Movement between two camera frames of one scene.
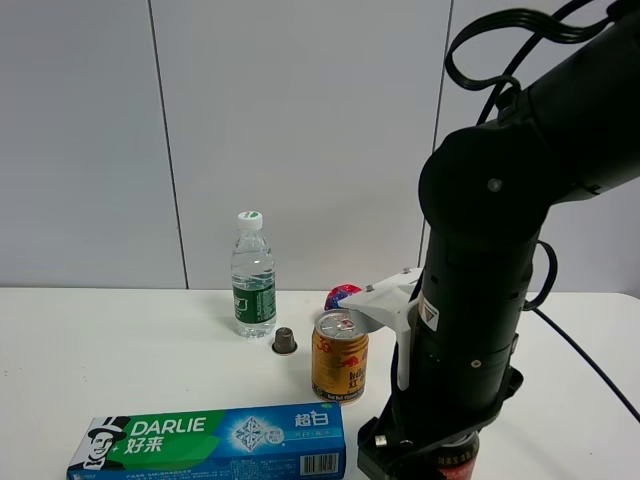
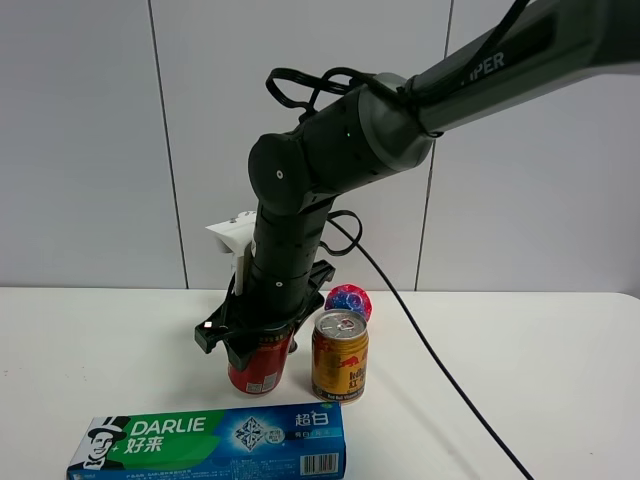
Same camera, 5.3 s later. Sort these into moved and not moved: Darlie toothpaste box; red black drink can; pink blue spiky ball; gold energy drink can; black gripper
Moved: red black drink can; black gripper
Not moved: pink blue spiky ball; Darlie toothpaste box; gold energy drink can
